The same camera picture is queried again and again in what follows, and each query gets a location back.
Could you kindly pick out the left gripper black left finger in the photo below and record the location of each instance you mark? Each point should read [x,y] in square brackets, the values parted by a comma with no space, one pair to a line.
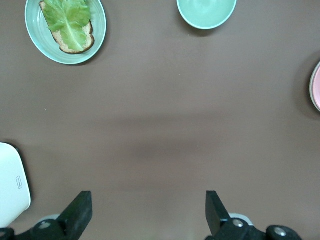
[72,220]

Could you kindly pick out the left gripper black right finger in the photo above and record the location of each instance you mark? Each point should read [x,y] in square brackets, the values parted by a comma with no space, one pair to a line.
[220,225]

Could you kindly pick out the pink plate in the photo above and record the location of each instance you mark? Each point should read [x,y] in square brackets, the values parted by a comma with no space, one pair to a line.
[317,87]

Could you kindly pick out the white toaster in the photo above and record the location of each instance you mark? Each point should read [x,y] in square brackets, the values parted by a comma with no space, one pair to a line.
[11,187]

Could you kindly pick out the beige plate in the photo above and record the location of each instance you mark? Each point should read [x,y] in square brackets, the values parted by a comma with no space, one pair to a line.
[310,87]

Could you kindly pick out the toasted bread slice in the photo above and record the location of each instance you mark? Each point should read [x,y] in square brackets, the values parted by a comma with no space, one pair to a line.
[86,31]

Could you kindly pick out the mint green plate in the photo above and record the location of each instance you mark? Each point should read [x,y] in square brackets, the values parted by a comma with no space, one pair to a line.
[35,30]

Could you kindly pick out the green lettuce leaf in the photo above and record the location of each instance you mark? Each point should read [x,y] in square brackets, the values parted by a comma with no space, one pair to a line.
[67,22]

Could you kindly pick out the mint green bowl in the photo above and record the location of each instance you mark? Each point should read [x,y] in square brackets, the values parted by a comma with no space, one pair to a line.
[206,12]

